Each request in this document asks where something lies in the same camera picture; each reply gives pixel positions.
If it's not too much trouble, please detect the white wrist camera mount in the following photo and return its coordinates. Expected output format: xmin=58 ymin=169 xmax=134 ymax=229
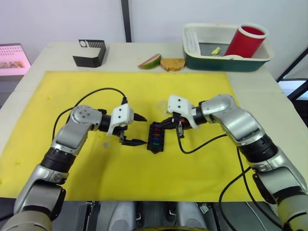
xmin=107 ymin=103 xmax=134 ymax=137
xmin=167 ymin=94 xmax=202 ymax=128

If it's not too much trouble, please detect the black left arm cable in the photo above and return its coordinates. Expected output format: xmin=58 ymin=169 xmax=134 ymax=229
xmin=52 ymin=87 xmax=128 ymax=143

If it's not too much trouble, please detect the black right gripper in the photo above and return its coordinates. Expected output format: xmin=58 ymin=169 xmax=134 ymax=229
xmin=159 ymin=112 xmax=192 ymax=131

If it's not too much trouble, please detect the red cylinder cup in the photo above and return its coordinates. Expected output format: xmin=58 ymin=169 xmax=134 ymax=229
xmin=224 ymin=23 xmax=269 ymax=59

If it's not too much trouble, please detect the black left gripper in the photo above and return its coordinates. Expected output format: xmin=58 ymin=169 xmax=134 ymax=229
xmin=112 ymin=112 xmax=148 ymax=147

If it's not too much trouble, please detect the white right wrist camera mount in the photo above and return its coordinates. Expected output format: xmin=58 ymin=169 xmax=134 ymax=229
xmin=167 ymin=94 xmax=202 ymax=128

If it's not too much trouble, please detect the black frame furniture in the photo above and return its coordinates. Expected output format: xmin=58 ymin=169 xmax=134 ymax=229
xmin=276 ymin=45 xmax=308 ymax=102

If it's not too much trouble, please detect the toy fruit slice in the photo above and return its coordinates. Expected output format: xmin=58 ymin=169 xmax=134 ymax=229
xmin=138 ymin=53 xmax=162 ymax=70

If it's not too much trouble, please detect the clear fuse box cover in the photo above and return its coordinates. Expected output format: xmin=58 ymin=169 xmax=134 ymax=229
xmin=155 ymin=101 xmax=169 ymax=116

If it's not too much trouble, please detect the toy bread slice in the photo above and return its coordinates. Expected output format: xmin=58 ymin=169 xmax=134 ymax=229
xmin=160 ymin=58 xmax=186 ymax=72

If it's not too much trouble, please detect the black desk holder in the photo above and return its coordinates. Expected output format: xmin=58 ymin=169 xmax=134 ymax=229
xmin=72 ymin=39 xmax=107 ymax=68

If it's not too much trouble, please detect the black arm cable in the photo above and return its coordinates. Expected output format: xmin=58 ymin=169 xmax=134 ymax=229
xmin=52 ymin=87 xmax=128 ymax=143
xmin=177 ymin=132 xmax=282 ymax=231

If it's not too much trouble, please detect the grey rounded shape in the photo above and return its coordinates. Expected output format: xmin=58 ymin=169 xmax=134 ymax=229
xmin=176 ymin=201 xmax=202 ymax=224
xmin=115 ymin=201 xmax=138 ymax=224

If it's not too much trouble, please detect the yellow table mat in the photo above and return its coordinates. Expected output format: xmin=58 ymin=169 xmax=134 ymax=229
xmin=0 ymin=70 xmax=265 ymax=202

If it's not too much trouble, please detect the white and green basin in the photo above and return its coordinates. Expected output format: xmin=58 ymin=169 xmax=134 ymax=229
xmin=181 ymin=22 xmax=275 ymax=72

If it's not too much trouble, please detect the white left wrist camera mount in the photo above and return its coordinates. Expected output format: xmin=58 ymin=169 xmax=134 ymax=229
xmin=107 ymin=103 xmax=134 ymax=137

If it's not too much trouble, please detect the black fuse box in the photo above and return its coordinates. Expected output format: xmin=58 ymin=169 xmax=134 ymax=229
xmin=146 ymin=121 xmax=166 ymax=155

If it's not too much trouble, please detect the black vertical post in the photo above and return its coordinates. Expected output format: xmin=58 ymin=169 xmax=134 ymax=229
xmin=120 ymin=0 xmax=132 ymax=43

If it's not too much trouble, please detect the pink display panel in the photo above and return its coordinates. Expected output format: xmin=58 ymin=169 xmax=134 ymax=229
xmin=0 ymin=43 xmax=32 ymax=77

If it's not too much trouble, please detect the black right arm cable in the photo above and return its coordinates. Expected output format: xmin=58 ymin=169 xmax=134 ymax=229
xmin=177 ymin=132 xmax=282 ymax=231

